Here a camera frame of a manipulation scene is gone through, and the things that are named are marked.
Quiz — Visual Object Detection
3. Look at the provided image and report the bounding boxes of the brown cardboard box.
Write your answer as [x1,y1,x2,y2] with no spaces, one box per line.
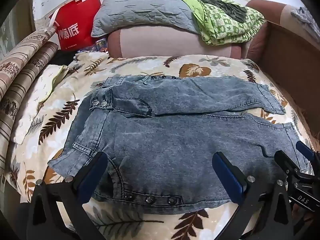
[257,20,320,140]

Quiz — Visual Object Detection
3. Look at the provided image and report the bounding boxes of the blue denim pants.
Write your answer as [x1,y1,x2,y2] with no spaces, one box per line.
[47,74,310,215]

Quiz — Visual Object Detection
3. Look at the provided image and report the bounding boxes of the green checked cloth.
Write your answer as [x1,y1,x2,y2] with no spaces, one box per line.
[178,0,265,46]

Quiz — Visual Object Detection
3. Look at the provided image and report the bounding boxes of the leaf print blanket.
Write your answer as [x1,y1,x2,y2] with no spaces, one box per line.
[4,54,318,240]

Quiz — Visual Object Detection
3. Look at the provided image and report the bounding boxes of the white small-print pillow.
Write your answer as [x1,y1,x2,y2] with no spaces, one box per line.
[11,64,69,145]

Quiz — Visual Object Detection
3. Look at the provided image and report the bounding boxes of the black cloth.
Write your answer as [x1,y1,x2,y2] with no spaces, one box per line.
[51,51,75,67]

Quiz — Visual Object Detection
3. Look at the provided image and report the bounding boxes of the dark grey-green cloth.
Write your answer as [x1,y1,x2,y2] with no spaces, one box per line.
[200,0,248,23]

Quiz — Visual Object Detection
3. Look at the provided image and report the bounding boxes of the colourful printed packet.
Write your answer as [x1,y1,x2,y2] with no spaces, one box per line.
[85,39,109,53]

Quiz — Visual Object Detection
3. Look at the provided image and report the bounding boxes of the brown striped patterned fabric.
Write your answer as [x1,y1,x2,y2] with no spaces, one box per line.
[0,25,59,175]

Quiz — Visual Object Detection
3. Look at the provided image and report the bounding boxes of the grey knitted cloth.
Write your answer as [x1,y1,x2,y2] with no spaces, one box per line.
[290,6,317,28]

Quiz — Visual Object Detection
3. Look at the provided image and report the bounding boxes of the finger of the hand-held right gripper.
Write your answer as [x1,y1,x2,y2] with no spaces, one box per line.
[274,150,300,180]
[296,141,314,162]

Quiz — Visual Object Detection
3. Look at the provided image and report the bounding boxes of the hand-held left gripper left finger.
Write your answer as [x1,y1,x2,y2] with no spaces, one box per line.
[26,151,109,240]

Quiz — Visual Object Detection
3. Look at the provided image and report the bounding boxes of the red paper bag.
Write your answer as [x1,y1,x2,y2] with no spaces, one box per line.
[49,0,102,52]

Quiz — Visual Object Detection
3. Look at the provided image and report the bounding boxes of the grey quilted pillow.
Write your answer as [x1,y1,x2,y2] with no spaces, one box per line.
[90,0,200,38]

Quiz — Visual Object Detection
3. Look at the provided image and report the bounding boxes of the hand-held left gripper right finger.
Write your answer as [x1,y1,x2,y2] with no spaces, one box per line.
[212,152,294,240]

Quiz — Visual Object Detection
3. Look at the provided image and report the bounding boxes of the pink and brown sofa cushion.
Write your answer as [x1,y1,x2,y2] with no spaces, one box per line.
[107,0,295,60]

